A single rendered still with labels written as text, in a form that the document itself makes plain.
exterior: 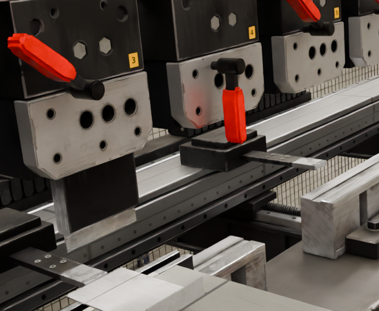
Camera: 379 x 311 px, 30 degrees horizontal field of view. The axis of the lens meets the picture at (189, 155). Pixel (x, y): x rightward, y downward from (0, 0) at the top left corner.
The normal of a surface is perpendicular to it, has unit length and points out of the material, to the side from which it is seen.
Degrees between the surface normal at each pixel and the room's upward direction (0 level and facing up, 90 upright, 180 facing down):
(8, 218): 0
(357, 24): 90
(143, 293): 0
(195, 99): 90
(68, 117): 90
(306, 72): 90
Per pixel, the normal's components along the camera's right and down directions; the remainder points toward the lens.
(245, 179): 0.75, 0.11
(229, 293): -0.09, -0.96
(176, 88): -0.66, 0.26
